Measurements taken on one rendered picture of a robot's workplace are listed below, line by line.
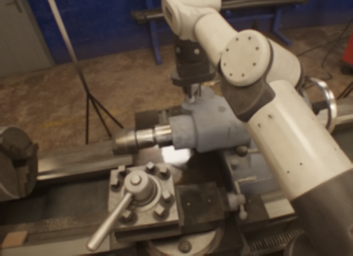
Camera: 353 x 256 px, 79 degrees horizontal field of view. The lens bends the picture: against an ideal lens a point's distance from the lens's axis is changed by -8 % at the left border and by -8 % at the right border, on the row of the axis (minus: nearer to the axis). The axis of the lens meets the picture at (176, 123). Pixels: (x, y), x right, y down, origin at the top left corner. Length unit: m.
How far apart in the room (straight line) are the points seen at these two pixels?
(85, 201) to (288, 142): 0.99
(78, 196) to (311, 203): 1.03
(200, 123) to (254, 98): 0.39
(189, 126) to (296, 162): 0.47
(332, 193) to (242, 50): 0.21
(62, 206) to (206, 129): 0.78
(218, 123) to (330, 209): 0.47
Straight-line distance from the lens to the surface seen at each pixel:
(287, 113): 0.31
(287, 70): 0.36
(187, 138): 0.72
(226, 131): 0.71
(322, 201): 0.29
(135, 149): 0.74
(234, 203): 0.70
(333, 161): 0.30
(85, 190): 1.18
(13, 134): 0.92
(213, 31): 0.43
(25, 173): 0.89
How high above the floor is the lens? 1.65
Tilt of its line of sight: 44 degrees down
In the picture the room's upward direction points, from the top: 7 degrees counter-clockwise
